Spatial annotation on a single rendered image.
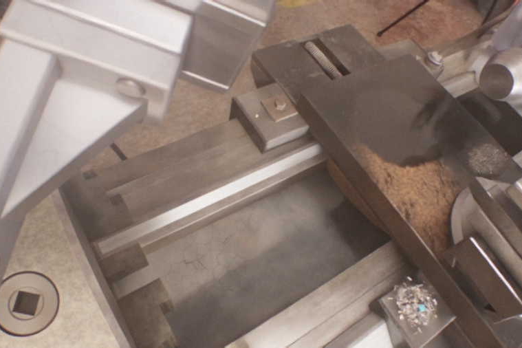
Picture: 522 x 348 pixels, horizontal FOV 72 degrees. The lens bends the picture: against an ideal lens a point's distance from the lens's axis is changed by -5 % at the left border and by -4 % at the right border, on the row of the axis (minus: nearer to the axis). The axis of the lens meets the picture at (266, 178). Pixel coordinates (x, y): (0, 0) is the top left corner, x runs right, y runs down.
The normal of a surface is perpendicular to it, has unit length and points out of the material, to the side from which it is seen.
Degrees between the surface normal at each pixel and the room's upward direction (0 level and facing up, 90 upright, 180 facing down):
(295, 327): 0
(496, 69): 90
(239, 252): 15
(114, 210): 49
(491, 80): 90
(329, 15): 0
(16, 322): 19
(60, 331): 29
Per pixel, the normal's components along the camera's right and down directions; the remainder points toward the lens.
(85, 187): 0.51, 0.25
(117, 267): 0.33, -0.22
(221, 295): 0.19, -0.63
